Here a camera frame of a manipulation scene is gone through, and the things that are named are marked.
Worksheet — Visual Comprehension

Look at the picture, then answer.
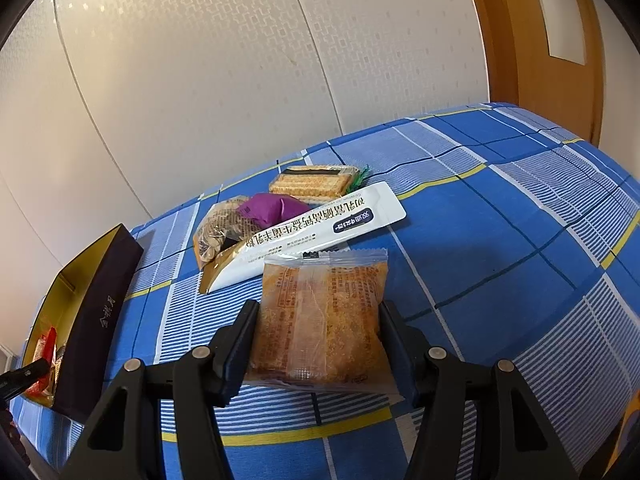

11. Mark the orange meat floss cake packet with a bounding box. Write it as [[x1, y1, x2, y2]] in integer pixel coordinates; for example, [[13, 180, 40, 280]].
[[247, 248, 396, 393]]

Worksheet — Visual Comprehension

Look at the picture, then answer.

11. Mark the gold metal tin box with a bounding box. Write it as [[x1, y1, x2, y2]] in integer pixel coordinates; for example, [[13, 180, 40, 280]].
[[21, 224, 145, 420]]

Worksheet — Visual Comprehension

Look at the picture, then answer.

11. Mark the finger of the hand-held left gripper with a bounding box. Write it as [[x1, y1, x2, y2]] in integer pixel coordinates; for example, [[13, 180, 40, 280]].
[[0, 362, 52, 402]]

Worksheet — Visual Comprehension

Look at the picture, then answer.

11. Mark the red white snack packet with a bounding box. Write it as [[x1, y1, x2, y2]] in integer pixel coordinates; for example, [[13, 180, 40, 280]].
[[34, 326, 59, 361]]

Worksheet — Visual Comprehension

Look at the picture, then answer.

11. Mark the blue plaid tablecloth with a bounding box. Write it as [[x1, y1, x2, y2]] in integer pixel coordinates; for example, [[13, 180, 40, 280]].
[[15, 102, 640, 480]]

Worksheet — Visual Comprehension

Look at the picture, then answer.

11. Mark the orange-edged nut packet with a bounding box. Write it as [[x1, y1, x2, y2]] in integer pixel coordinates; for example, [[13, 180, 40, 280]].
[[192, 207, 251, 272]]

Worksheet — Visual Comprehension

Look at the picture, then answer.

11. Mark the purple snack packet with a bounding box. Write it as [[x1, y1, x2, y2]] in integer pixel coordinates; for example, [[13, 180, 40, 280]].
[[235, 192, 313, 228]]

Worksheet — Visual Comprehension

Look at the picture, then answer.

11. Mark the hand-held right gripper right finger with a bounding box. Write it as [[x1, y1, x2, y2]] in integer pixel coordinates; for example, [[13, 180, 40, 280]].
[[381, 300, 587, 480]]

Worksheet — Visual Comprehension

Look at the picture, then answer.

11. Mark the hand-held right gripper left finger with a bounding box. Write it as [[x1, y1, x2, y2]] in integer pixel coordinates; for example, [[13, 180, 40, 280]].
[[59, 300, 261, 480]]

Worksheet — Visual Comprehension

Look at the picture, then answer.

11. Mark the cracker packet with green ends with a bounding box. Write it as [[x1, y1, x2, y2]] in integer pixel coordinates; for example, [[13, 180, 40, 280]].
[[269, 163, 372, 199]]

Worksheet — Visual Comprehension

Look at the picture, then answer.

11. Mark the wooden door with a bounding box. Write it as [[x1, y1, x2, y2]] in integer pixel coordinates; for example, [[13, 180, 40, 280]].
[[459, 0, 608, 148]]

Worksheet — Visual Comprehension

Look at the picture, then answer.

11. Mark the long white sachet gold end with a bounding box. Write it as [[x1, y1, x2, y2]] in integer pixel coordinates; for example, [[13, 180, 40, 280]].
[[199, 181, 407, 295]]

